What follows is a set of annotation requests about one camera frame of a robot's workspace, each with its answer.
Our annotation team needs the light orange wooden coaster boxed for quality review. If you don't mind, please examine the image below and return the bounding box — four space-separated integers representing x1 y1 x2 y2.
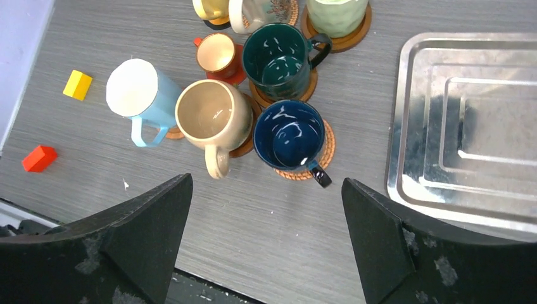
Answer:
165 126 184 140

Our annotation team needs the dark wooden coaster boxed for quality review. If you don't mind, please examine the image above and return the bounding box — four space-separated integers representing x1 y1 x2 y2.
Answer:
230 93 262 158
300 4 372 53

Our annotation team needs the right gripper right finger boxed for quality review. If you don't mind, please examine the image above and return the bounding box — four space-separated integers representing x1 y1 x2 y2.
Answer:
341 178 536 303

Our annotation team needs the metal tray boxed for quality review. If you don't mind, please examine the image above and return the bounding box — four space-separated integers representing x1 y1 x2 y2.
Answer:
387 32 536 240

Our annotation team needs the small brown cup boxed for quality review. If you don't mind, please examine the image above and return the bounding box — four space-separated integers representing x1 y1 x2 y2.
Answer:
193 32 237 77

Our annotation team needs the yellow cup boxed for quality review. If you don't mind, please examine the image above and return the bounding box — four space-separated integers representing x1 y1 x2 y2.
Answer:
192 0 229 20

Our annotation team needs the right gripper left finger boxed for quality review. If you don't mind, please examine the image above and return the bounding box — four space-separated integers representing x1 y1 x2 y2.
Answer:
1 174 193 303

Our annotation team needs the red round coaster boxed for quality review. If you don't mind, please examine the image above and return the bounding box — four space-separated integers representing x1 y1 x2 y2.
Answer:
205 44 247 87

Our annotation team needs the cream mug tall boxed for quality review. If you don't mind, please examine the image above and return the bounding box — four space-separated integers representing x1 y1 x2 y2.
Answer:
228 0 288 35

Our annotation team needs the brown wooden coaster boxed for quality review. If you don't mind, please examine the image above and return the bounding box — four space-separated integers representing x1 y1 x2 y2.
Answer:
249 68 319 108

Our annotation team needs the light green mug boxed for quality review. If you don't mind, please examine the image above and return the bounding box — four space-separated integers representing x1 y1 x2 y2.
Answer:
306 0 369 38

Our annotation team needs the navy blue mug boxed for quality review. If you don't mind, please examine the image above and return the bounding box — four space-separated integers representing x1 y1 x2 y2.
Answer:
253 99 332 188

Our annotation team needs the white light blue mug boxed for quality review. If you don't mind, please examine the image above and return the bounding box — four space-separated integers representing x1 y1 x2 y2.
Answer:
106 58 182 148

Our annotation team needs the orange black face coaster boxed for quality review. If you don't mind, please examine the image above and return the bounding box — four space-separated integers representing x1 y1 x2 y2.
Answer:
204 16 231 31

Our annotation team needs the orange red block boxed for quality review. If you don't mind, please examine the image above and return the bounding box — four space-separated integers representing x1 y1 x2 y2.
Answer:
22 145 57 173

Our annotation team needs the dark green mug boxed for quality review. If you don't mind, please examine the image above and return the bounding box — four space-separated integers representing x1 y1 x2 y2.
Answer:
241 23 332 101

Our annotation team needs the yellow block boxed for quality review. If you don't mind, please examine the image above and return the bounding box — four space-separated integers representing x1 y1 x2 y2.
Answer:
63 70 92 101

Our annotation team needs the beige mug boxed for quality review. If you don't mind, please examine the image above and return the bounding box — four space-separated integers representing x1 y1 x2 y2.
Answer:
175 79 253 179

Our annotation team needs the woven rattan coaster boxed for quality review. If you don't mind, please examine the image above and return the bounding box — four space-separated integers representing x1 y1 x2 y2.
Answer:
274 119 336 181
268 0 299 26

